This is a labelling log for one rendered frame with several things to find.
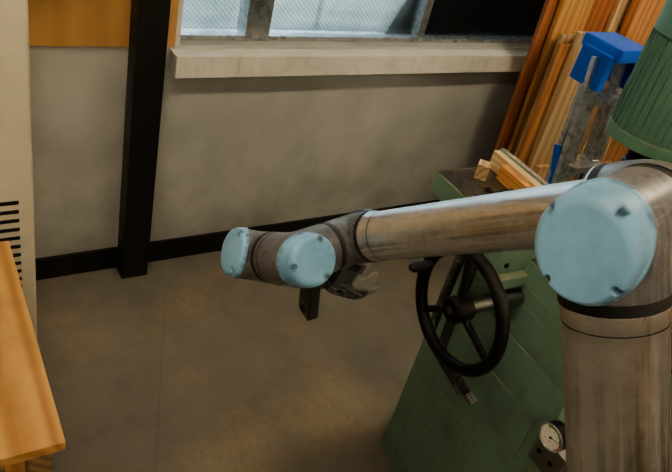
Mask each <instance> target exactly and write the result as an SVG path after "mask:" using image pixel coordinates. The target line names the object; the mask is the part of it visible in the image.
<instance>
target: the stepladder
mask: <svg viewBox="0 0 672 472"><path fill-rule="evenodd" d="M643 48H644V46H642V45H640V44H638V43H636V42H634V41H632V40H630V39H628V38H626V37H624V36H622V35H620V34H618V33H616V32H586V33H585V35H584V38H583V40H582V48H581V50H580V52H579V55H578V57H577V59H576V62H575V64H574V66H573V68H572V71H571V73H570V77H571V78H573V79H574V80H576V81H578V82H579V85H578V88H577V91H576V93H575V96H574V99H573V102H572V105H571V107H570V110H569V113H568V116H567V118H566V121H565V124H564V127H563V130H562V132H561V135H560V138H559V141H558V144H554V150H553V156H552V160H551V163H550V166H549V169H548V171H547V174H546V177H545V181H546V182H547V183H549V184H555V183H562V182H568V181H569V179H570V176H571V174H572V175H575V177H574V179H573V181H575V180H581V179H584V178H585V177H586V175H587V173H588V172H589V170H590V169H591V168H592V167H594V166H596V165H599V164H602V163H601V162H602V158H603V155H604V152H605V149H606V146H607V143H608V140H609V137H610V135H609V133H608V132H607V130H606V124H607V122H608V119H609V117H610V115H611V114H612V111H613V109H614V107H615V105H616V103H617V101H618V99H619V97H620V95H621V93H622V91H623V89H624V87H625V85H626V83H627V81H628V79H629V76H630V74H631V72H632V70H633V68H634V66H635V64H636V62H637V60H638V58H639V56H640V54H641V52H642V50H643ZM606 81H609V82H608V85H607V87H604V85H605V83H606ZM594 106H600V107H599V110H598V113H597V115H596V118H595V121H594V124H593V126H592V129H591V132H590V135H589V138H588V140H587V143H586V146H585V149H584V151H583V154H578V152H579V149H580V146H581V143H582V140H583V137H584V134H585V131H586V128H587V125H588V122H589V119H590V116H591V113H592V110H593V107H594Z"/></svg>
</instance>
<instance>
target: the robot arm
mask: <svg viewBox="0 0 672 472"><path fill-rule="evenodd" d="M530 249H534V250H535V257H536V261H537V264H538V267H539V270H540V272H541V274H542V276H546V277H547V278H548V280H549V281H550V282H549V286H550V287H551V288H552V289H553V290H554V291H555V292H556V293H557V303H558V305H559V306H560V316H561V341H562V365H563V390H564V415H565V440H566V465H567V472H671V310H672V164H671V163H669V162H666V161H661V160H654V159H636V160H623V161H617V162H611V163H605V164H599V165H596V166H594V167H592V168H591V169H590V170H589V172H588V173H587V175H586V177H585V178H584V179H581V180H575V181H568V182H562V183H555V184H549V185H542V186H536V187H530V188H523V189H517V190H510V191H504V192H497V193H491V194H485V195H478V196H472V197H465V198H459V199H452V200H446V201H439V202H433V203H427V204H420V205H414V206H407V207H401V208H394V209H388V210H381V211H376V210H371V209H361V210H356V211H354V212H352V213H350V214H347V215H344V216H341V217H338V218H335V219H332V220H329V221H325V222H322V223H319V224H316V225H313V226H310V227H306V228H303V229H300V230H297V231H293V232H268V231H256V230H251V229H248V228H247V227H235V228H233V229H232V230H231V231H230V232H229V233H228V234H227V236H226V238H225V240H224V242H223V245H222V250H221V266H222V269H223V271H224V273H225V274H226V275H228V276H231V277H234V278H235V279H238V278H241V279H247V280H252V281H257V282H263V283H269V284H274V285H279V286H284V287H290V288H295V289H299V288H300V294H299V306H298V307H299V309H300V310H301V312H302V313H303V315H304V316H305V318H306V319H307V321H310V320H313V319H316V318H317V317H318V310H319V300H320V291H321V289H324V288H325V289H326V291H328V292H329V293H331V294H334V295H336V296H341V297H345V298H348V299H352V300H358V299H361V298H364V297H365V296H368V295H371V294H372V293H374V292H375V291H376V290H377V288H378V286H377V285H376V284H375V282H376V280H377V277H378V272H377V271H374V272H371V273H370V274H369V275H368V276H367V273H368V270H369V267H370V263H371V262H381V261H384V260H394V259H407V258H421V257H435V256H448V255H462V254H476V253H489V252H503V251H517V250H530Z"/></svg>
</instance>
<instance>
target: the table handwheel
mask: <svg viewBox="0 0 672 472"><path fill-rule="evenodd" d="M461 256H463V257H465V258H466V259H465V264H464V269H463V274H462V279H461V283H460V287H459V291H458V294H457V295H452V296H448V297H446V298H445V300H444V302H443V305H428V284H429V279H430V275H431V272H432V270H433V268H430V269H428V270H425V271H421V272H418V275H417V280H416V289H415V300H416V310H417V315H418V320H419V323H420V327H421V330H422V332H423V335H424V337H425V339H426V342H427V344H428V345H429V347H430V349H431V350H432V352H433V353H434V355H435V356H436V357H437V359H438V360H439V361H440V362H441V363H442V364H443V365H444V366H445V367H447V368H448V369H449V370H451V371H452V372H454V373H456V374H458V375H461V376H464V377H479V376H483V375H485V374H487V373H489V372H490V371H492V370H493V369H494V368H495V367H496V366H497V365H498V363H499V362H500V361H501V359H502V357H503V355H504V353H505V351H506V348H507V344H508V340H509V334H510V312H509V307H510V306H514V305H519V304H523V303H524V301H525V294H524V292H523V290H522V289H520V288H516V289H511V290H506V291H505V290H504V287H503V284H502V282H501V280H500V277H499V275H498V274H497V272H496V270H495V268H494V267H493V265H492V264H491V263H490V261H489V260H488V259H487V258H486V257H485V256H484V255H483V254H482V253H476V254H462V255H461ZM442 257H443V256H435V257H425V258H424V260H425V261H433V263H434V266H435V264H436V263H437V262H438V260H439V259H440V258H442ZM424 260H423V261H424ZM473 264H474V265H475V267H476V268H477V269H478V270H479V272H480V273H481V275H482V276H483V278H484V280H485V281H486V283H487V286H488V288H489V290H490V293H491V294H486V295H481V296H476V297H470V296H469V295H468V294H467V289H468V284H469V278H470V274H471V270H472V266H473ZM491 310H495V335H494V340H493V343H492V346H491V349H490V351H489V352H488V354H487V353H486V351H485V349H484V347H483V345H482V343H481V342H480V340H479V338H478V336H477V334H476V332H475V330H474V328H473V326H472V324H471V322H470V321H471V320H472V319H473V318H474V316H475V314H477V313H482V312H486V311H491ZM429 312H443V314H444V316H445V318H446V319H447V320H448V321H449V322H450V323H451V324H458V323H462V325H463V326H464V328H465V330H466V332H467V334H468V335H469V337H470V339H471V341H472V343H473V345H474V347H475V349H476V351H477V353H478V355H479V357H480V359H481V361H480V362H477V363H474V364H467V363H464V362H461V361H459V360H457V359H456V358H455V357H453V356H452V355H451V354H450V353H449V352H448V351H447V350H446V348H445V347H444V346H443V344H442V343H441V341H440V340H439V338H438V336H437V334H436V332H435V329H434V327H433V324H432V321H431V317H430V313H429Z"/></svg>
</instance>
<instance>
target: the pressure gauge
mask: <svg viewBox="0 0 672 472"><path fill-rule="evenodd" d="M550 436H551V437H552V439H553V440H552V439H549V437H550ZM539 437H540V440H541V443H542V444H543V446H544V447H545V448H546V449H547V450H548V451H549V452H551V453H558V452H560V451H562V450H565V449H566V440H565V424H564V423H563V422H561V421H560V420H552V421H549V422H545V423H543V424H542V425H541V426H540V429H539ZM554 440H555V441H557V442H558V443H557V442H555V441H554Z"/></svg>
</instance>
